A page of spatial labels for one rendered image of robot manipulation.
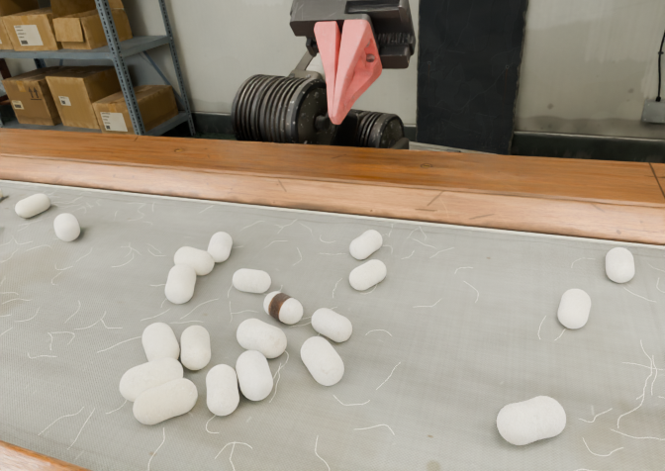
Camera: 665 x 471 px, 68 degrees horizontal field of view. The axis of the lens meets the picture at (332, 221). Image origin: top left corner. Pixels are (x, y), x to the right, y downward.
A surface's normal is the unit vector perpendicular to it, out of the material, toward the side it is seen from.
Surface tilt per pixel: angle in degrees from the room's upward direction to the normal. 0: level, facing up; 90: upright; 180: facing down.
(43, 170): 45
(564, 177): 0
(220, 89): 90
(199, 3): 90
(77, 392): 0
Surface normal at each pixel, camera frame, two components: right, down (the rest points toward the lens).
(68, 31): -0.47, 0.33
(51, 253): -0.08, -0.86
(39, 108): -0.33, 0.51
